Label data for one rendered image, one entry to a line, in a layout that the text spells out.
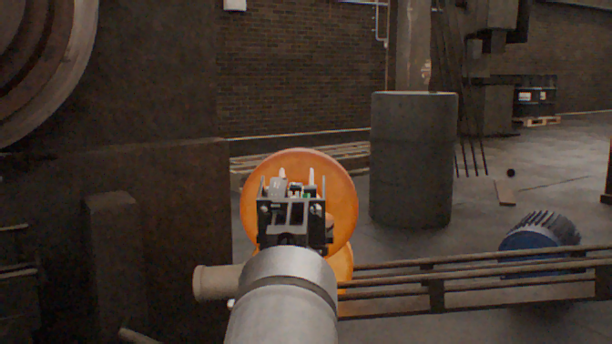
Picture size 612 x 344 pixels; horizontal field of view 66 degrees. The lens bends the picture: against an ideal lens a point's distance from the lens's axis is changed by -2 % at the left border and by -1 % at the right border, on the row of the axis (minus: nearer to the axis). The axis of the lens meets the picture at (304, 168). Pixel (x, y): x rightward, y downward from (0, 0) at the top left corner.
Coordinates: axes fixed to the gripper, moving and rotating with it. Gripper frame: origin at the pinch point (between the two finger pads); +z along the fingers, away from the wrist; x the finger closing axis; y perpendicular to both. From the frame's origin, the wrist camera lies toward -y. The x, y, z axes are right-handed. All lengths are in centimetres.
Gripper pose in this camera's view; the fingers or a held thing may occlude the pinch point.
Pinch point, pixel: (299, 193)
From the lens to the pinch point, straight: 63.5
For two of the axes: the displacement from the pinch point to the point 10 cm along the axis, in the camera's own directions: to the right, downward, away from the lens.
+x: -10.0, 0.0, 0.4
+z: 0.4, -4.6, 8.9
